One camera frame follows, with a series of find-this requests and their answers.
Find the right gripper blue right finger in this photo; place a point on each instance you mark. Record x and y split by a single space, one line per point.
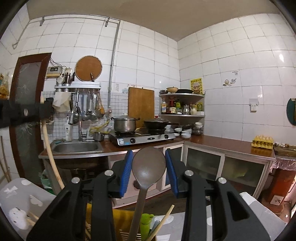
232 218

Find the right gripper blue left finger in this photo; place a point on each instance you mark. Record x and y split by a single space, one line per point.
65 217

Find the kitchen counter cabinets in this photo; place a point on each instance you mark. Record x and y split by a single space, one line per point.
246 167

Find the steel kitchen sink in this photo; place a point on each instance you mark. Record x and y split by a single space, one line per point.
76 147

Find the chopstick in holder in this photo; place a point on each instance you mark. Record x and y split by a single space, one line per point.
33 215
30 222

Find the dark framed glass door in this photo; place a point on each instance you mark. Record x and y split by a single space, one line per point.
26 143

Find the grey animal print tablecloth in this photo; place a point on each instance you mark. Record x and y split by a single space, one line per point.
21 196

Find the yellow perforated utensil holder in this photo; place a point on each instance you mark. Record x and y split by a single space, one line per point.
122 222

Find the white soap bottle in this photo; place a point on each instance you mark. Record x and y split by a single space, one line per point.
68 130

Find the wooden chopstick on table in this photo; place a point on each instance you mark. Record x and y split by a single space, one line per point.
158 227
50 155

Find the steel faucet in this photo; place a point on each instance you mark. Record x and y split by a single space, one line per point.
77 120

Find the hanging utensil rack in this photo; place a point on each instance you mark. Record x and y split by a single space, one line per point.
87 100

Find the yellow egg carton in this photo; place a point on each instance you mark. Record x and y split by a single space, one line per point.
264 142

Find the green frog utensil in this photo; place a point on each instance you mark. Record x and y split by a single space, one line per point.
145 223

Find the small steel saucepan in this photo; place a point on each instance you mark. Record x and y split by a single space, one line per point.
98 136

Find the round woven lid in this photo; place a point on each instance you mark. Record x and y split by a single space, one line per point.
88 68

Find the gas stove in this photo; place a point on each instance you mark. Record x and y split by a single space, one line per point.
129 139

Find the steel cooking pot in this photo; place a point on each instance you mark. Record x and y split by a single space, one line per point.
125 123

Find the black wok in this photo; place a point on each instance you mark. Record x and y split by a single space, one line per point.
156 124

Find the corner shelf with bottles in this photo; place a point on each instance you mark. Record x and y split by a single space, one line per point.
181 102

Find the wooden cutting board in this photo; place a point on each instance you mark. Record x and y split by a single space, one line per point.
140 105

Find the white wall socket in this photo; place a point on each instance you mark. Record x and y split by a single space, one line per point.
253 104

